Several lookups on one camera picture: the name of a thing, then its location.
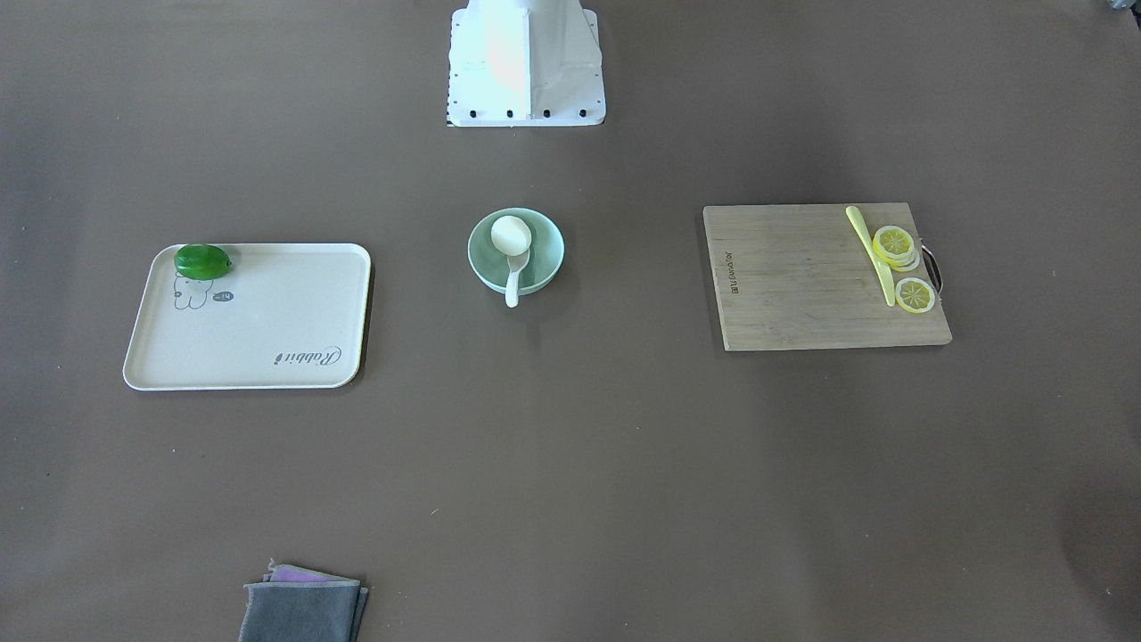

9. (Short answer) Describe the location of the white ceramic spoon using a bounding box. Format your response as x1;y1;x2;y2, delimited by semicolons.
505;251;531;309

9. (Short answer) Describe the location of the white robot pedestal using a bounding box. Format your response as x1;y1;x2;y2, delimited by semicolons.
446;1;607;128

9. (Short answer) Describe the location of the grey folded cloth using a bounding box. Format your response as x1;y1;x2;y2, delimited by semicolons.
238;562;369;641

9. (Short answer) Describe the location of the metal cutting board handle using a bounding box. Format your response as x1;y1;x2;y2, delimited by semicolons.
920;244;944;295

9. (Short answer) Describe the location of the white steamed bun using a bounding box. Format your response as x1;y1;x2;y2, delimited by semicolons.
489;216;531;257

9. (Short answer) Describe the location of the yellow plastic knife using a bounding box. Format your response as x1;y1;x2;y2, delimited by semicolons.
845;206;897;308

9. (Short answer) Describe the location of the cream rabbit tray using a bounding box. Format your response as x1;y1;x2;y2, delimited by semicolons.
122;243;373;391

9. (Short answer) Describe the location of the bamboo cutting board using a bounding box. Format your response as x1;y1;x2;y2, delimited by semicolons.
702;203;952;352

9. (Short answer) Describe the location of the green toy pepper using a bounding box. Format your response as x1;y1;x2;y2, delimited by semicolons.
173;243;233;281

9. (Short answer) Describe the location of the mint green bowl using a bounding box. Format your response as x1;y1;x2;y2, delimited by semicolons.
467;208;565;296

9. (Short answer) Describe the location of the lemon slice near handle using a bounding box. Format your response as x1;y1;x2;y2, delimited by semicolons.
895;277;938;314

